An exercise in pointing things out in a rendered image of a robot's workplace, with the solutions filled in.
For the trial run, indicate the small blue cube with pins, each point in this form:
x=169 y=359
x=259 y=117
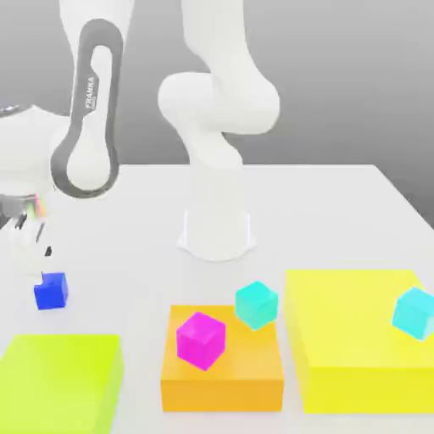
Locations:
x=52 y=293

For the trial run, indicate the large lime box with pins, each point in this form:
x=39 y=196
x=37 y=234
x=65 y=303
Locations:
x=57 y=383

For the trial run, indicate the large yellow box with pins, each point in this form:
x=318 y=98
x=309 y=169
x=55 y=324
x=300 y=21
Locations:
x=346 y=322

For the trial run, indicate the large orange box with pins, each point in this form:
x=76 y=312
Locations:
x=237 y=373

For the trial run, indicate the small cyan cube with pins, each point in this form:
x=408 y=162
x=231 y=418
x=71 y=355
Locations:
x=256 y=303
x=415 y=313

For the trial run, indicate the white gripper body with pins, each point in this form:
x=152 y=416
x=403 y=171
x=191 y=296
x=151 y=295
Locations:
x=34 y=251

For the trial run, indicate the small magenta cube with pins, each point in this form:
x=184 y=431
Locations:
x=200 y=339

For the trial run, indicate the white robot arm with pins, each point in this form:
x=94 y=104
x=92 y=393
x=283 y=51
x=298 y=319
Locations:
x=217 y=108

